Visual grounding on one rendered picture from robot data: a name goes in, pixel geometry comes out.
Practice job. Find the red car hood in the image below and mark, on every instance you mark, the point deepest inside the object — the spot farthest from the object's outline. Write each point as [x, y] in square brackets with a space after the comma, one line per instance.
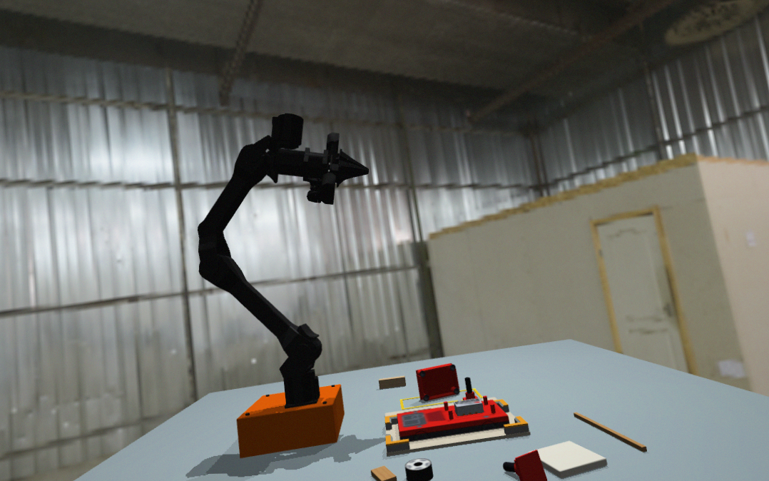
[437, 382]

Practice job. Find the white flat square slab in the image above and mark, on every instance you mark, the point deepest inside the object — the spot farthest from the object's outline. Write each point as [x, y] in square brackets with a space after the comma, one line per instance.
[566, 458]

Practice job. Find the thin wooden stick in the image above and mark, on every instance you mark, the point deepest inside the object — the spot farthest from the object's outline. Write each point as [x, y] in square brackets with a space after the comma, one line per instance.
[619, 436]

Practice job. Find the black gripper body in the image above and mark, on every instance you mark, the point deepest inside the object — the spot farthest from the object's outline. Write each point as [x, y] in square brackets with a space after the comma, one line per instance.
[316, 165]

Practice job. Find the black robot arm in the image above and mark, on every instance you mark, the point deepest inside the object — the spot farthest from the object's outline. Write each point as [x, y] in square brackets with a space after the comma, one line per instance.
[300, 343]

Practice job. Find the black toy tyre with grey hub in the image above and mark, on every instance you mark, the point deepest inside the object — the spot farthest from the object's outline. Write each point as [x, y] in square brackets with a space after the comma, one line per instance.
[419, 469]

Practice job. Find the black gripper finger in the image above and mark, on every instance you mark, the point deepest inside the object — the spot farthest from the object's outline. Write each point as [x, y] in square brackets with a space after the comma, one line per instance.
[348, 170]
[344, 157]

